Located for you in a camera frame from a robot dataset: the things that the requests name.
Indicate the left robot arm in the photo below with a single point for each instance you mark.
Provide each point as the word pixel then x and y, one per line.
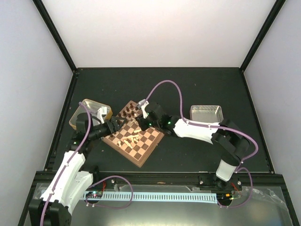
pixel 56 205

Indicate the small circuit board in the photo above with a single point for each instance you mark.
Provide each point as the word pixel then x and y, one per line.
pixel 94 194

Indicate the wooden chess board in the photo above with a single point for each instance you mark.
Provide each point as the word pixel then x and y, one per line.
pixel 150 138

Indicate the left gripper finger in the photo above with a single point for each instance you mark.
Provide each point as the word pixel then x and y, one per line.
pixel 119 119
pixel 121 125

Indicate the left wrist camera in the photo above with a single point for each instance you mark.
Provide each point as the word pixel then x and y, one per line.
pixel 101 113

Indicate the dark chess pieces group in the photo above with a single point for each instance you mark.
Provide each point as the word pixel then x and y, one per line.
pixel 129 111

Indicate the white chess pieces pile lower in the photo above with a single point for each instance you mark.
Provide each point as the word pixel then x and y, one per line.
pixel 129 140

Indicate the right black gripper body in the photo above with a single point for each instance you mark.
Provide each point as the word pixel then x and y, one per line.
pixel 143 125

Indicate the black front rail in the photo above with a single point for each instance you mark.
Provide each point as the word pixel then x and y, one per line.
pixel 206 180

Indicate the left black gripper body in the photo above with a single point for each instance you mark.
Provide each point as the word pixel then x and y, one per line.
pixel 111 130

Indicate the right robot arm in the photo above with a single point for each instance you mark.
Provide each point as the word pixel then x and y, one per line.
pixel 234 146

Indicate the light blue cable duct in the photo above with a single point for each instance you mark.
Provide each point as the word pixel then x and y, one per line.
pixel 154 197

